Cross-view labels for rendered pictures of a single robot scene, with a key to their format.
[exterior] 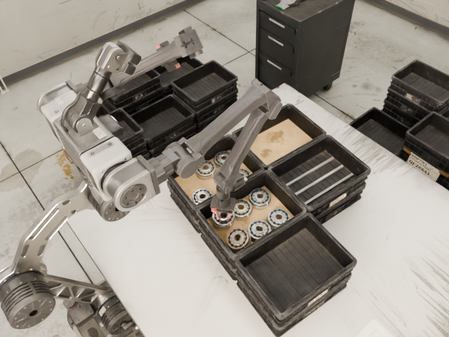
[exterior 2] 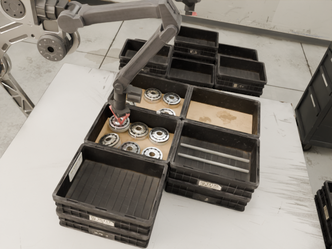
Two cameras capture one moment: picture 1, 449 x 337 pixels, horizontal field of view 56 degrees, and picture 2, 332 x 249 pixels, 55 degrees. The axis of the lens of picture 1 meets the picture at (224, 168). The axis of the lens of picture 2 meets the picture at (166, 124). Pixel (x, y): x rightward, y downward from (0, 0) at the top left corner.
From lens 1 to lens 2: 1.01 m
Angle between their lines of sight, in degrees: 26
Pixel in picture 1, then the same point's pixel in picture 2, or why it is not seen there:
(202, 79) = (245, 71)
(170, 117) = (201, 79)
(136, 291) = (37, 125)
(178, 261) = (77, 132)
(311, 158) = (232, 148)
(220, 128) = (108, 9)
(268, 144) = (215, 116)
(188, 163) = (64, 14)
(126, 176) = not seen: outside the picture
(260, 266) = (101, 170)
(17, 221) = not seen: hidden behind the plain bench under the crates
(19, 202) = not seen: hidden behind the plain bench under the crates
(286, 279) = (103, 192)
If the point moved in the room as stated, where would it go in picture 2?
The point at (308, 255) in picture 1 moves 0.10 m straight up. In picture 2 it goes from (137, 194) to (139, 181)
